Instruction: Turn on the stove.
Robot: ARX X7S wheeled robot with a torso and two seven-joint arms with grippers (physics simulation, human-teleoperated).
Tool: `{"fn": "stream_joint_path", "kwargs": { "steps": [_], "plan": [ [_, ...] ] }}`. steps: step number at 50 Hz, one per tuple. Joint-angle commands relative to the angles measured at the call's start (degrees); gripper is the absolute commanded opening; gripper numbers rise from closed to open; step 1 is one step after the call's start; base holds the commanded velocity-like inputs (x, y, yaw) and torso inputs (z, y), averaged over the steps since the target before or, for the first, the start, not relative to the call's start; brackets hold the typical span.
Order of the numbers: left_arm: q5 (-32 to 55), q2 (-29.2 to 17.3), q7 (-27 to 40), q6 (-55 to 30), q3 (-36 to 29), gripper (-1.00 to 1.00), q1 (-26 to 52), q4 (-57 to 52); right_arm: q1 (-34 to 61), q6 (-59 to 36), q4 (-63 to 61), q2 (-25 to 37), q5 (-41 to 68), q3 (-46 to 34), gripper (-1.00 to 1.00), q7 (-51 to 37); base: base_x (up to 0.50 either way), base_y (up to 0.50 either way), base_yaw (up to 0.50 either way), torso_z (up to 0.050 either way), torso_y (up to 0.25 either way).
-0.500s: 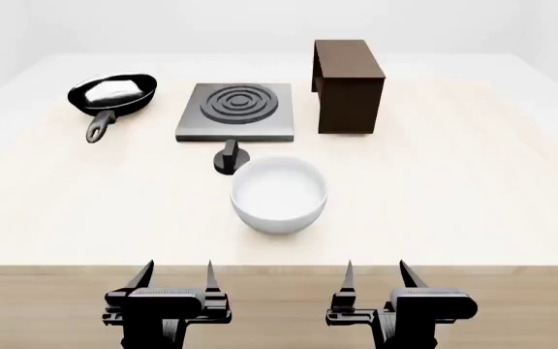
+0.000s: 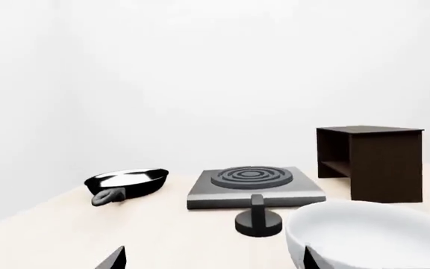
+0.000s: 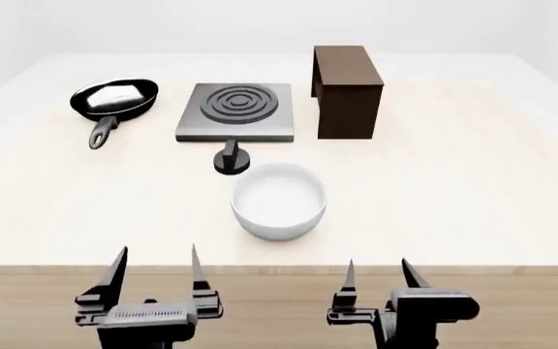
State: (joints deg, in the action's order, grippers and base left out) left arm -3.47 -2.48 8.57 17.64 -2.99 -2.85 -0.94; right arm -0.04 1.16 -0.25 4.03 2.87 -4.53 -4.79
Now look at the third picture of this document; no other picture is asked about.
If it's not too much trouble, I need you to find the black stove knob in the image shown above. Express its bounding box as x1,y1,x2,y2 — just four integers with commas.
213,139,252,176

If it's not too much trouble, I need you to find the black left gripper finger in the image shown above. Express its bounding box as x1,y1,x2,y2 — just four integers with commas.
190,243,224,317
75,245,129,315

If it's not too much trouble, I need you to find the white bowl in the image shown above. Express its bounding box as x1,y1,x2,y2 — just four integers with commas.
230,163,328,241

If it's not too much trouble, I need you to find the dark brown wooden box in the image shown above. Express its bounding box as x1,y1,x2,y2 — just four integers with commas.
310,45,387,141

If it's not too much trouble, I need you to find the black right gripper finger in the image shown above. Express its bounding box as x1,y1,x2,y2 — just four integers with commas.
400,257,434,291
331,258,358,311

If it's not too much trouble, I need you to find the black frying pan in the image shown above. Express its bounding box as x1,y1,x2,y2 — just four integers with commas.
69,76,160,151

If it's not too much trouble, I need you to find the grey square stove with coil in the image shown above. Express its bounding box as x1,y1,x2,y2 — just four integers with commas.
174,82,295,143

